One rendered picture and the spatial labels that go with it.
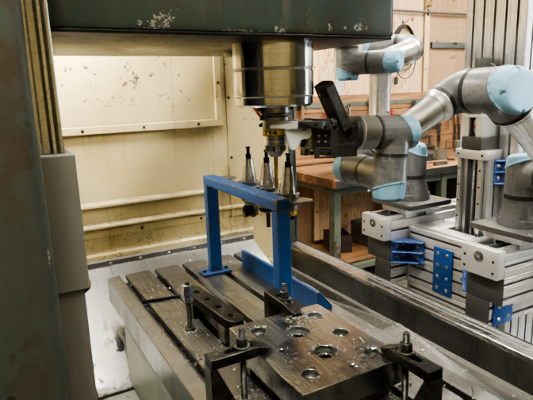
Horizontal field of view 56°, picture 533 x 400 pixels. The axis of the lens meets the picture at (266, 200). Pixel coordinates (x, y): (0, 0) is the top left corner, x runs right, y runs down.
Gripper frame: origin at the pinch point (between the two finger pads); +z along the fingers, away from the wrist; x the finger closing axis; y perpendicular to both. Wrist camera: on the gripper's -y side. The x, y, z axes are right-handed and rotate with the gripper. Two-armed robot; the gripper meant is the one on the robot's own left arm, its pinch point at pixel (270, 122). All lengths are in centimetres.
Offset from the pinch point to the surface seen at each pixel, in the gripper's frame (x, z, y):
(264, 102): -6.4, 3.7, -4.0
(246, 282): 46, -11, 51
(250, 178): 41.0, -10.5, 17.7
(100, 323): 71, 32, 69
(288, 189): 19.2, -13.0, 17.5
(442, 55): 298, -291, -48
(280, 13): -13.2, 3.7, -18.8
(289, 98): -7.8, -0.8, -4.8
